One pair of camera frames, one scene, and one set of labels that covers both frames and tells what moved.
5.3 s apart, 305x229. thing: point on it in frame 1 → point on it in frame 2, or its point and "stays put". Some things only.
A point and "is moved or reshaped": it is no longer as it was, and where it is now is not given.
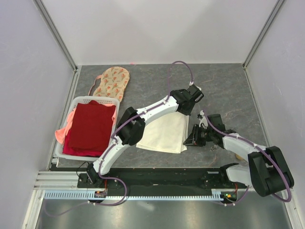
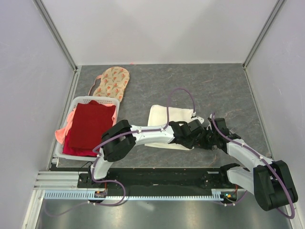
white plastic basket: (111, 100) stays put
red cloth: (90, 129) stays put
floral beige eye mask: (114, 81) stays put
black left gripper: (188, 112) → (191, 144)
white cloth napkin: (167, 133) is moved or reshaped
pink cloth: (60, 134) stays put
